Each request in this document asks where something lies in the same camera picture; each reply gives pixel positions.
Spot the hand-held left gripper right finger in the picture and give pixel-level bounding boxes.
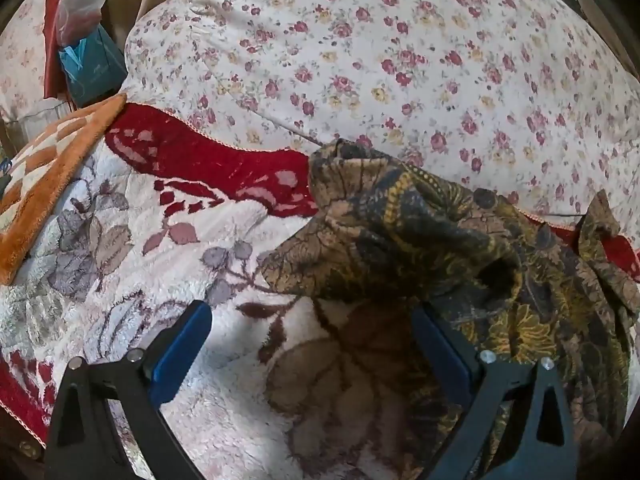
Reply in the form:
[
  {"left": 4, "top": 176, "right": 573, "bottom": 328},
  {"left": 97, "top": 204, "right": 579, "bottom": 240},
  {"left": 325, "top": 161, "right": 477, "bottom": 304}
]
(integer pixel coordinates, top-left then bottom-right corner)
[{"left": 410, "top": 305, "right": 579, "bottom": 480}]

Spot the red and white fleece blanket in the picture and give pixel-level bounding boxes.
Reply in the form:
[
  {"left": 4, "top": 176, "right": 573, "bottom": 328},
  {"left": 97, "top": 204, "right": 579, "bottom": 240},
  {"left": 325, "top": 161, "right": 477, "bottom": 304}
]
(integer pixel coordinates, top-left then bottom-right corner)
[{"left": 0, "top": 102, "right": 640, "bottom": 480}]

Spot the brown leaf-patterned garment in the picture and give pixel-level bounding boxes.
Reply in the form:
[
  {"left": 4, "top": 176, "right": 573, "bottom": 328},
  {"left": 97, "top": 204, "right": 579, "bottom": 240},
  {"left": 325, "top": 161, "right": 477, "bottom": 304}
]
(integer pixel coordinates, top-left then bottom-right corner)
[{"left": 260, "top": 137, "right": 640, "bottom": 480}]

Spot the clear plastic bag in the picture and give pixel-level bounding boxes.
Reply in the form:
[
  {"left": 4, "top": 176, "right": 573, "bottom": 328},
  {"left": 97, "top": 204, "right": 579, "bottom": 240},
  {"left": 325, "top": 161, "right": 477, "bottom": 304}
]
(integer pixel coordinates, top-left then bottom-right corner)
[{"left": 54, "top": 0, "right": 116, "bottom": 47}]

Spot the white rose-print quilt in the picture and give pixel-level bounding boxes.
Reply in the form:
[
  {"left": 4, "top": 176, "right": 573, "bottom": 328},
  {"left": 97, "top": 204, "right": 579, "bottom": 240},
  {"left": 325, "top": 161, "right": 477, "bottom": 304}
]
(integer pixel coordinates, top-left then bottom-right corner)
[{"left": 122, "top": 0, "right": 640, "bottom": 223}]

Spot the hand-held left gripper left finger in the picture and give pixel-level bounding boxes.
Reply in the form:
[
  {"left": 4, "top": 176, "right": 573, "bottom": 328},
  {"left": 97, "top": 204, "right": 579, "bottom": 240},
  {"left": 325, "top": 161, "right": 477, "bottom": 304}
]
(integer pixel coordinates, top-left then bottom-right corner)
[{"left": 45, "top": 300, "right": 214, "bottom": 480}]

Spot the orange checkered mat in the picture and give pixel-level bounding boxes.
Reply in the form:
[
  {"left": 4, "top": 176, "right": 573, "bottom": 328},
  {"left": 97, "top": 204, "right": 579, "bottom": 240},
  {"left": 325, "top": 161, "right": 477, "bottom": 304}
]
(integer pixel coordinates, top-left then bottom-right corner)
[{"left": 0, "top": 92, "right": 128, "bottom": 286}]

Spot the pale floral pillow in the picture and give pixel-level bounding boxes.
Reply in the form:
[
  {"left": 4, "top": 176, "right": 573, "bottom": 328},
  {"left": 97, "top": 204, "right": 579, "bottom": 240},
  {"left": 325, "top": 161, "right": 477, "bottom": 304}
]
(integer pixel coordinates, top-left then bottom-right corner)
[{"left": 0, "top": 0, "right": 68, "bottom": 128}]

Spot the teal bag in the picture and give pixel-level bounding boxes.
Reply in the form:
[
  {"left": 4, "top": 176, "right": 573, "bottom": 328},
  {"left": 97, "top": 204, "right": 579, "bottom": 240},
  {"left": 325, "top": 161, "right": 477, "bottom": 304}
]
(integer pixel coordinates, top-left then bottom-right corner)
[{"left": 57, "top": 25, "right": 127, "bottom": 107}]

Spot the red hanging cloth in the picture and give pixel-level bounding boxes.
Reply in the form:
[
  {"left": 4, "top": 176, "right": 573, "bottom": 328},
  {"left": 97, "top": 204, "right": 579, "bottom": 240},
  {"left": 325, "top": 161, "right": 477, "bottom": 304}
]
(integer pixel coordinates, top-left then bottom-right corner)
[{"left": 42, "top": 0, "right": 69, "bottom": 101}]

